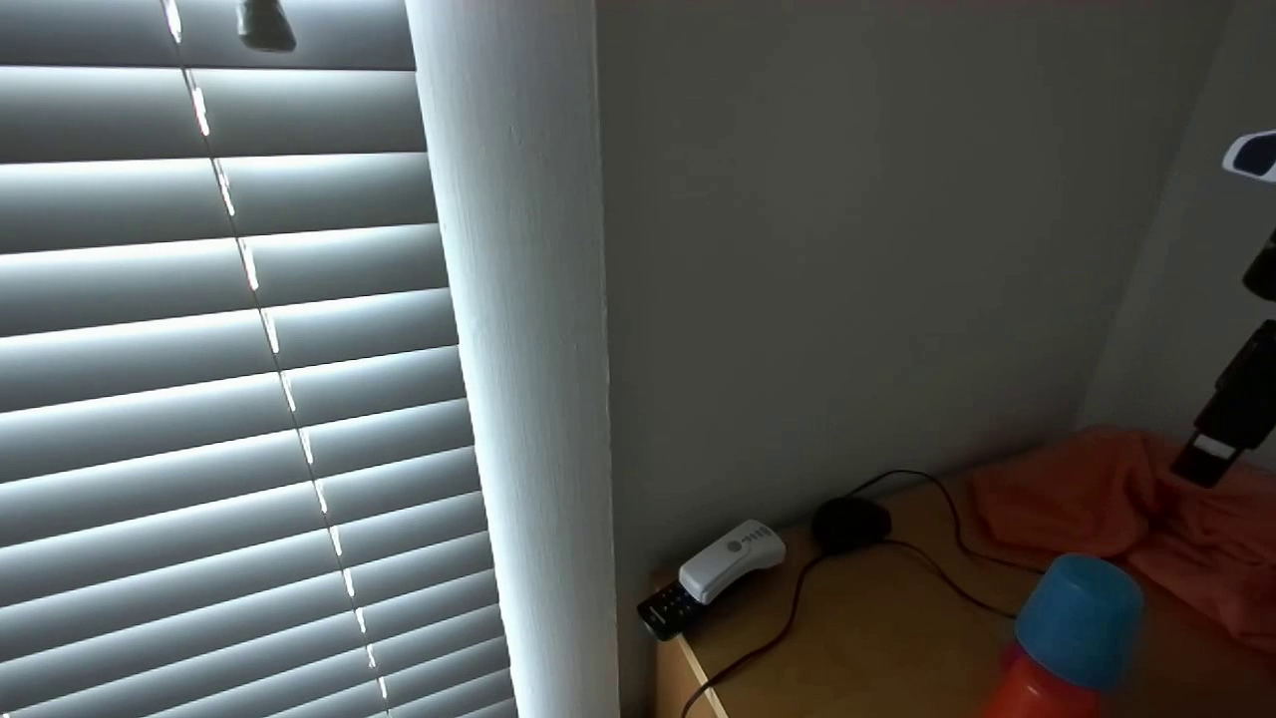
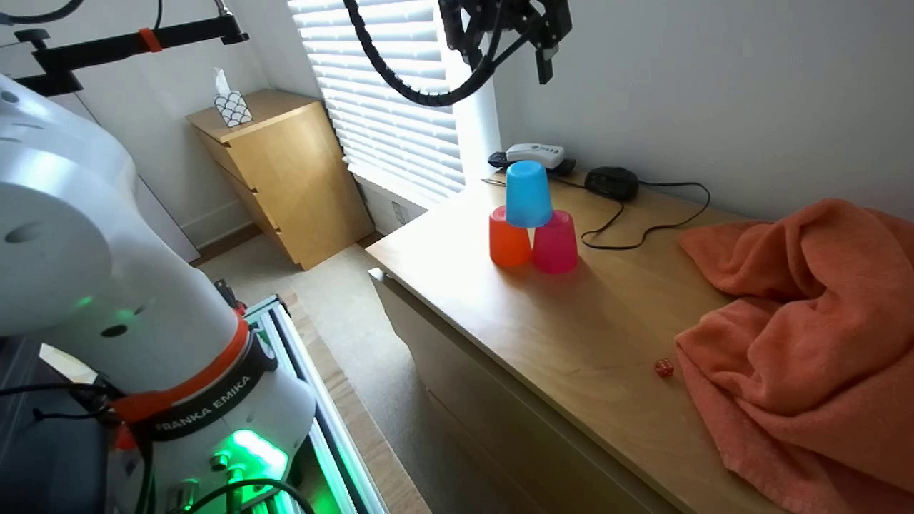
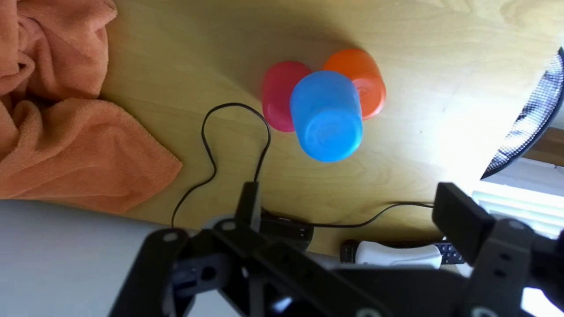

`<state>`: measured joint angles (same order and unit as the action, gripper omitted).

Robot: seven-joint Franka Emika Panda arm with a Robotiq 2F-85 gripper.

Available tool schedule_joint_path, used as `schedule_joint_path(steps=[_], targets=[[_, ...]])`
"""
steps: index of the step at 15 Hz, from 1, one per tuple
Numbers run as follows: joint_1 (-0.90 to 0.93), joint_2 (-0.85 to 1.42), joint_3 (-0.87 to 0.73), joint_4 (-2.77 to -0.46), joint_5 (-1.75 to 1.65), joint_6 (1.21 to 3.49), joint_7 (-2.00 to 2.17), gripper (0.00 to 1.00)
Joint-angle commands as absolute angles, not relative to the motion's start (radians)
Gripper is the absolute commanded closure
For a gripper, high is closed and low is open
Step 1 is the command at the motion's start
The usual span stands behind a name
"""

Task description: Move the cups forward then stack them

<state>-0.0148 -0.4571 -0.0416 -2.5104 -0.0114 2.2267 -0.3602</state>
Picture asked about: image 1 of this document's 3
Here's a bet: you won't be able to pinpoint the black round puck device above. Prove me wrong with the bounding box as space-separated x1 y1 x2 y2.
810 496 893 556

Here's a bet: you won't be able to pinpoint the blue plastic cup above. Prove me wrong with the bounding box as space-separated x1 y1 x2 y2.
1014 553 1146 692

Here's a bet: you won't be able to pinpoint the orange cloth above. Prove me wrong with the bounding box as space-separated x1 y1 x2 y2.
969 426 1276 656

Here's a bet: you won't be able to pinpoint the grey blind tilt knob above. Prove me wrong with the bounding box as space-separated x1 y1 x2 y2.
236 0 298 54

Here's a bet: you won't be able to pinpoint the white window blinds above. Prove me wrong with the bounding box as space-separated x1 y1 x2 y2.
0 0 521 718

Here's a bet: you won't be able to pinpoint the white remote control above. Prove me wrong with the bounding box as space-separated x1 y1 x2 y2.
678 519 789 607

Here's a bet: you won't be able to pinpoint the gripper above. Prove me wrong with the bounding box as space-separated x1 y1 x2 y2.
1169 227 1276 491

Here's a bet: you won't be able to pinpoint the black remote control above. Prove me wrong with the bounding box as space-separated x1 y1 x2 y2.
636 581 712 642

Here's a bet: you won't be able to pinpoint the red plastic cup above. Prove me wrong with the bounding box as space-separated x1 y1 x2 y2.
982 643 1137 718

